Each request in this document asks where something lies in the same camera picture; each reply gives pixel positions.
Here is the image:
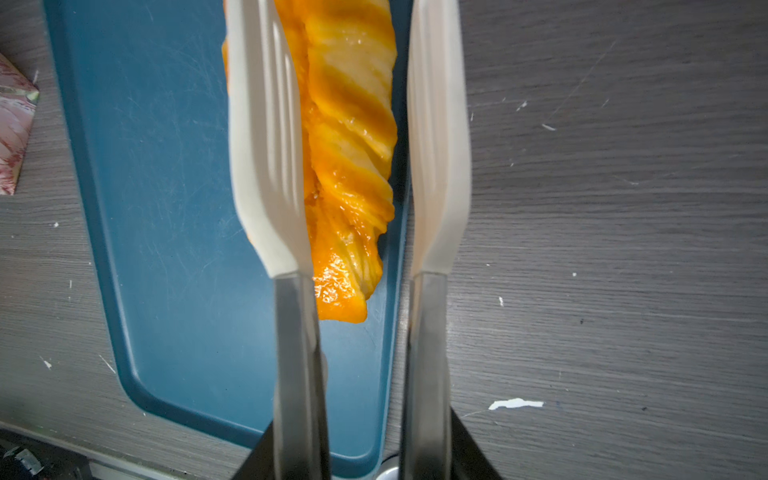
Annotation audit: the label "floral paper bag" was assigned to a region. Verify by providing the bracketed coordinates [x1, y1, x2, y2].
[0, 55, 39, 195]

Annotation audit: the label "metal tongs white tips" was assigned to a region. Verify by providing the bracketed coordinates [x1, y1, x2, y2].
[222, 1, 471, 479]

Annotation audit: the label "teal tray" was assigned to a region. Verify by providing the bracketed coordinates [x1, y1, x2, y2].
[41, 0, 415, 479]

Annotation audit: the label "blue push button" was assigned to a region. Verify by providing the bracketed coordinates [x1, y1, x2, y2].
[374, 455, 400, 480]

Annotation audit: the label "long braided bread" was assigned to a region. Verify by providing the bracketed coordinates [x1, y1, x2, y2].
[221, 0, 399, 324]

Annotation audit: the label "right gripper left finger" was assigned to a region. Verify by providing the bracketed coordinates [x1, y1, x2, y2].
[232, 423, 276, 480]

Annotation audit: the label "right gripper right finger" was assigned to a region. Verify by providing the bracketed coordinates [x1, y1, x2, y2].
[450, 410, 502, 480]

